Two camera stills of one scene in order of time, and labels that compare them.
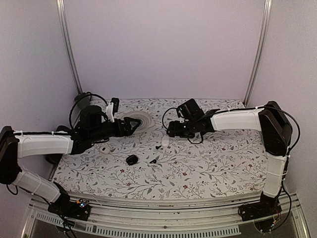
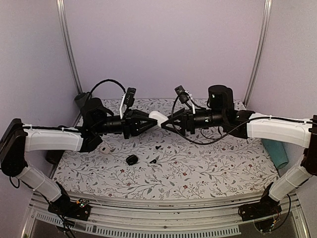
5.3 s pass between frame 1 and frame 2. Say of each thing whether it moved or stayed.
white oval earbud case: moved
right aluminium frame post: stayed
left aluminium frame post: stayed
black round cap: stayed
